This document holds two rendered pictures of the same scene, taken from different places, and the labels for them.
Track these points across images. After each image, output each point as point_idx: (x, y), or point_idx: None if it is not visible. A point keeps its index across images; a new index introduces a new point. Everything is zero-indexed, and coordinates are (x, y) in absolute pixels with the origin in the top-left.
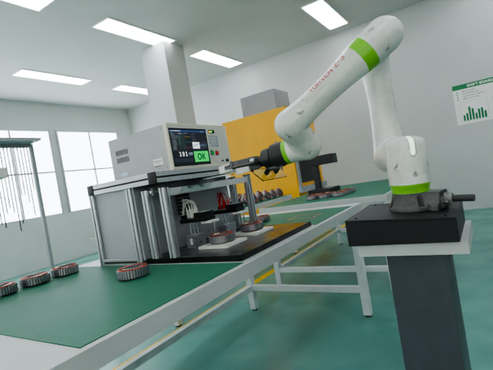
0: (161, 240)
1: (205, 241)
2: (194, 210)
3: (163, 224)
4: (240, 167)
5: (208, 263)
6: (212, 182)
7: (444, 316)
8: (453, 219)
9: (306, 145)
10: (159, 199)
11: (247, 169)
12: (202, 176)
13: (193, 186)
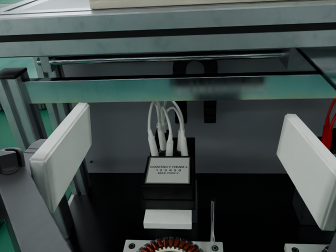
0: (126, 151)
1: (192, 217)
2: (167, 145)
3: (137, 122)
4: (300, 141)
5: None
6: (270, 78)
7: None
8: None
9: None
10: (129, 65)
11: (316, 199)
12: (217, 49)
13: (150, 83)
